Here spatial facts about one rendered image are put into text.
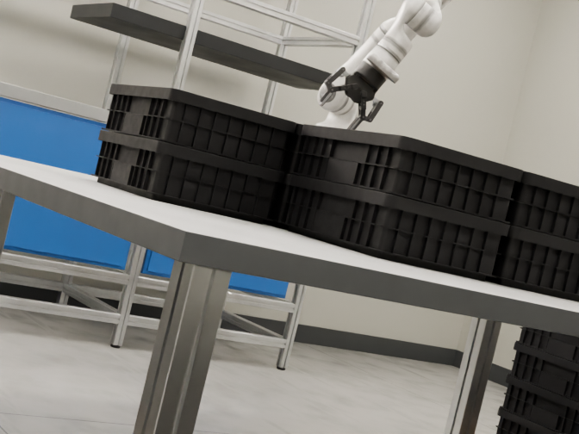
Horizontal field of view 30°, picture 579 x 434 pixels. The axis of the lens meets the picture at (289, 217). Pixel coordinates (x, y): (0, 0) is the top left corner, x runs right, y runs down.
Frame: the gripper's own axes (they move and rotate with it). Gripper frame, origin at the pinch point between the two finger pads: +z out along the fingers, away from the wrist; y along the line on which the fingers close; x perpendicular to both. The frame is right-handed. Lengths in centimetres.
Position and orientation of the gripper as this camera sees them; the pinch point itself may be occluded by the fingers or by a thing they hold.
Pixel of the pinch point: (336, 115)
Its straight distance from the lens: 260.9
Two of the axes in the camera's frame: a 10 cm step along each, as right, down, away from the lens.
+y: -7.5, -6.3, -2.3
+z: -6.4, 7.6, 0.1
